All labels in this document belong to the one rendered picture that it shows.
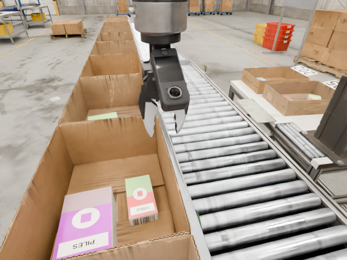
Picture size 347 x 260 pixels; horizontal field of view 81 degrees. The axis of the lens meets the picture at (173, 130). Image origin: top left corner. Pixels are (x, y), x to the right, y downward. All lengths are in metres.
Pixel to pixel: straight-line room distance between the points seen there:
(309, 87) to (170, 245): 1.55
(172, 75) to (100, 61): 1.07
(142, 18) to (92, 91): 0.72
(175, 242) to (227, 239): 0.36
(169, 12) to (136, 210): 0.43
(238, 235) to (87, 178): 0.50
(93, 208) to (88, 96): 0.63
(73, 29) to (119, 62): 7.03
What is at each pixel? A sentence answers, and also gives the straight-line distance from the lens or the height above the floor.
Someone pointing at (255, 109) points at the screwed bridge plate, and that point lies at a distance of 1.39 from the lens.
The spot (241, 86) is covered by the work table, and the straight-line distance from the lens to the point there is 1.70.
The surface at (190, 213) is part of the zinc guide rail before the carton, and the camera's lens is 0.58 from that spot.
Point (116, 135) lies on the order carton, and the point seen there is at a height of 0.98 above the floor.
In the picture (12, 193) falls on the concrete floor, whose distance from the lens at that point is 2.19.
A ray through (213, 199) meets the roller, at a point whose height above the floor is 0.75.
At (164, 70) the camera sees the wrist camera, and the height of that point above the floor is 1.26.
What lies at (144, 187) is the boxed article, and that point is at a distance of 0.59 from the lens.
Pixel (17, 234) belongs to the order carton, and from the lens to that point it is 0.47.
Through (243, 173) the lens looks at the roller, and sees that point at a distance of 0.93.
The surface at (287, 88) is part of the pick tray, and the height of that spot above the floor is 0.80.
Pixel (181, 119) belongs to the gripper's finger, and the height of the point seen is 1.14.
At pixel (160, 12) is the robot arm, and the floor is 1.34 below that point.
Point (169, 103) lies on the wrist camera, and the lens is 0.32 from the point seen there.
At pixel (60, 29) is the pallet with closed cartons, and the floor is 0.29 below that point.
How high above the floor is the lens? 1.37
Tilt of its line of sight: 34 degrees down
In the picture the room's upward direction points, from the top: straight up
